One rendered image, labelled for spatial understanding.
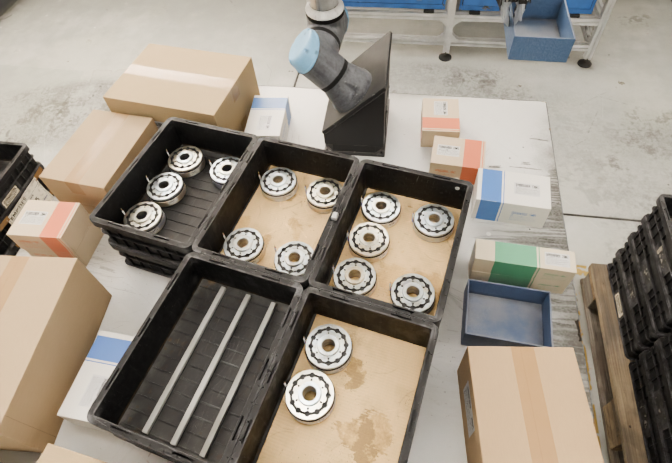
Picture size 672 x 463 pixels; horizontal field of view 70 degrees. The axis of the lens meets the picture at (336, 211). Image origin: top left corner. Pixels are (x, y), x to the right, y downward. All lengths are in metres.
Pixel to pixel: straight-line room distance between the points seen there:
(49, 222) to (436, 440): 1.14
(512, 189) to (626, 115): 1.73
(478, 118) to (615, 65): 1.78
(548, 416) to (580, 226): 1.50
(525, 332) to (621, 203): 1.43
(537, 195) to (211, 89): 1.04
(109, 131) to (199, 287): 0.66
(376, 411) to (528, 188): 0.76
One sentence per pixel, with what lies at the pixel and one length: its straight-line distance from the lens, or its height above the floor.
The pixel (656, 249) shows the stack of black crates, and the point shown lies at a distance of 1.87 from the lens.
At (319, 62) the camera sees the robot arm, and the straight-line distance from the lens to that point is 1.42.
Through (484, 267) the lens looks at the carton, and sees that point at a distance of 1.29.
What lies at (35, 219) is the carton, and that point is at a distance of 1.56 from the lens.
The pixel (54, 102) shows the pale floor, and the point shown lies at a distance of 3.52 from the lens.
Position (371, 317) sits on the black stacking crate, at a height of 0.90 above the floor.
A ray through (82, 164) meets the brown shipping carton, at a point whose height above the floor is 0.86.
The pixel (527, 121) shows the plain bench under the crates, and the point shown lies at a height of 0.70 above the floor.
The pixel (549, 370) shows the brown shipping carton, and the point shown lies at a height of 0.86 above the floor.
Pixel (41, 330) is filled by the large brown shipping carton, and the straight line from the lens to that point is 1.27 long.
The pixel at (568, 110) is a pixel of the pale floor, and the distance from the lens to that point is 3.02.
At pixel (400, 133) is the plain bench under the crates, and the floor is 0.70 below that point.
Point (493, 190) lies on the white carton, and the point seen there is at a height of 0.79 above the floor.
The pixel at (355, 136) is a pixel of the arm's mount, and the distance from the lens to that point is 1.55.
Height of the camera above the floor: 1.87
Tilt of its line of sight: 53 degrees down
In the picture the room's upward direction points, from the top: 6 degrees counter-clockwise
